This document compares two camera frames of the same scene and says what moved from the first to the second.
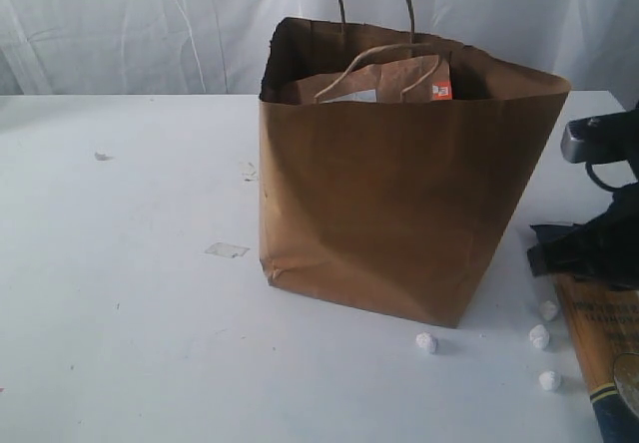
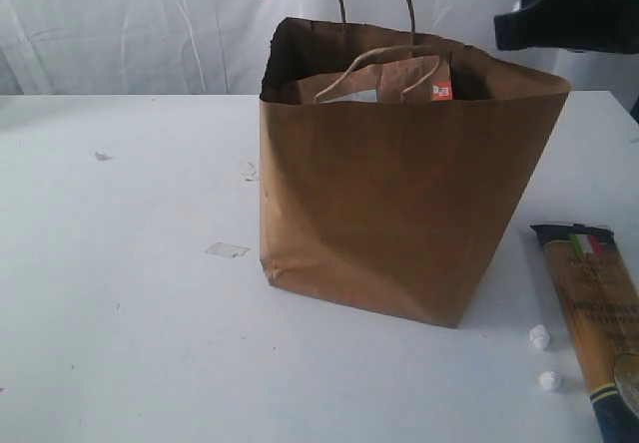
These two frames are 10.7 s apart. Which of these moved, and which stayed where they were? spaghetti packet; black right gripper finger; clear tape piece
Moved: black right gripper finger
Stayed: spaghetti packet; clear tape piece
